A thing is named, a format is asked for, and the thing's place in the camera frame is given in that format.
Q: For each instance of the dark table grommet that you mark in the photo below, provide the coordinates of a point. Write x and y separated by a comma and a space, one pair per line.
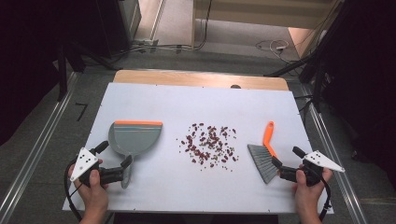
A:
235, 86

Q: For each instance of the wooden table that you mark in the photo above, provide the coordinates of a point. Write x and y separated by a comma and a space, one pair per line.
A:
186, 79

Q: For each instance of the grey dustpan with orange edge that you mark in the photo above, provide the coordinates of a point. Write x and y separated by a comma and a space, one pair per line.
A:
137, 140

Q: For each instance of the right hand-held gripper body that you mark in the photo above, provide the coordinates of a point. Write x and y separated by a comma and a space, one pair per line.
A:
322, 161

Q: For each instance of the aluminium floor rail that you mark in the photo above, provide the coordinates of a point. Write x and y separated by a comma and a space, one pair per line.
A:
355, 202
35, 152

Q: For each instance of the black metal stand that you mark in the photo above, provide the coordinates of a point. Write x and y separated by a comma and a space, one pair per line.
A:
62, 77
317, 90

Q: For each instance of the dark curtain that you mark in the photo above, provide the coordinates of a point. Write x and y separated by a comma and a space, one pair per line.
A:
367, 77
31, 46

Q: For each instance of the beige wooden furniture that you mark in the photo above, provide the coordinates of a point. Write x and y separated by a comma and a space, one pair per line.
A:
264, 15

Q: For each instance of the person's left hand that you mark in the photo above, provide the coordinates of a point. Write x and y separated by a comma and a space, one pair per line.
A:
93, 196

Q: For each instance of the orange wooden panel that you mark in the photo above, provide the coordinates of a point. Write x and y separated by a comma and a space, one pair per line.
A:
300, 39

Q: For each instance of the grey cabinet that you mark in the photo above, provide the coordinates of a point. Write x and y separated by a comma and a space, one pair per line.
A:
130, 15

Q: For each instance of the white table board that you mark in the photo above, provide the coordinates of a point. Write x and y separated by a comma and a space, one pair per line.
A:
186, 189

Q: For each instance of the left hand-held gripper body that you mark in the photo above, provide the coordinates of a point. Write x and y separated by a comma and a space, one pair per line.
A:
83, 161

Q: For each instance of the person's right hand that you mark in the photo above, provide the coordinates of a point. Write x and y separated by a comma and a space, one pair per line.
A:
308, 199

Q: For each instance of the red beans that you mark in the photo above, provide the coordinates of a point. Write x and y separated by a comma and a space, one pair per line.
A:
205, 144

